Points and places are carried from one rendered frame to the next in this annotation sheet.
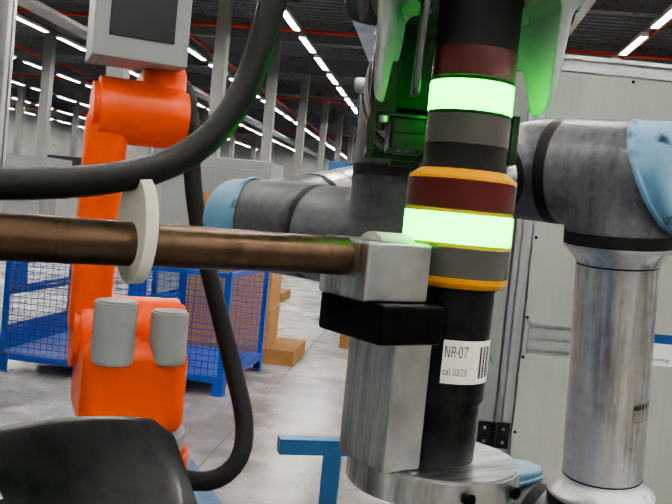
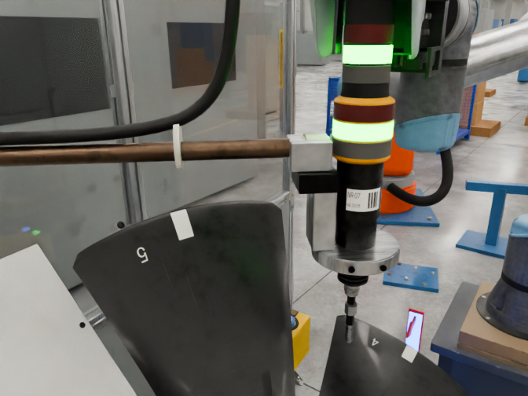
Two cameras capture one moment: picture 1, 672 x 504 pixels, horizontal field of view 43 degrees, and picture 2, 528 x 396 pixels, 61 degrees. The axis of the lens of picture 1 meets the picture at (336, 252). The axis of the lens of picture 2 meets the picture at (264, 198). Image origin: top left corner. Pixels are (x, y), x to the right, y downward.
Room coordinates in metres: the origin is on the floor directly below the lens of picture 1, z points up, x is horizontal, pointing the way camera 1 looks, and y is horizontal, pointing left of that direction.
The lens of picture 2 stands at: (0.02, -0.15, 1.62)
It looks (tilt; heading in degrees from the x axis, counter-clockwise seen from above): 20 degrees down; 31
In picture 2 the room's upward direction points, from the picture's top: 1 degrees counter-clockwise
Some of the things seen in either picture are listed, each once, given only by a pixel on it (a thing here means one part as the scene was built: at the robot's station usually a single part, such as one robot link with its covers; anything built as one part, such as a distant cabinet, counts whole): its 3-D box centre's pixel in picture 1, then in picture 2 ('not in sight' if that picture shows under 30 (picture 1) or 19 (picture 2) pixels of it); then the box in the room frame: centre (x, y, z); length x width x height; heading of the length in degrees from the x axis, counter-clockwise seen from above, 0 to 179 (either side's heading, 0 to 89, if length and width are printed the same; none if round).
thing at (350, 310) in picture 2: not in sight; (350, 316); (0.34, -0.05, 1.39); 0.01 x 0.01 x 0.05
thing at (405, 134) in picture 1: (437, 82); (405, 20); (0.45, -0.04, 1.63); 0.12 x 0.08 x 0.09; 0
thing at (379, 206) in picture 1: (379, 242); (419, 102); (0.62, -0.03, 1.54); 0.11 x 0.08 x 0.11; 50
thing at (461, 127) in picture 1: (467, 132); (366, 72); (0.34, -0.05, 1.60); 0.03 x 0.03 x 0.01
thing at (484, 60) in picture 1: (474, 67); (368, 34); (0.34, -0.05, 1.62); 0.03 x 0.03 x 0.01
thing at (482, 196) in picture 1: (460, 195); (363, 109); (0.34, -0.05, 1.57); 0.04 x 0.04 x 0.01
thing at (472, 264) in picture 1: (454, 260); (361, 144); (0.34, -0.05, 1.54); 0.04 x 0.04 x 0.01
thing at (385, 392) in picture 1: (424, 365); (345, 199); (0.34, -0.04, 1.50); 0.09 x 0.07 x 0.10; 125
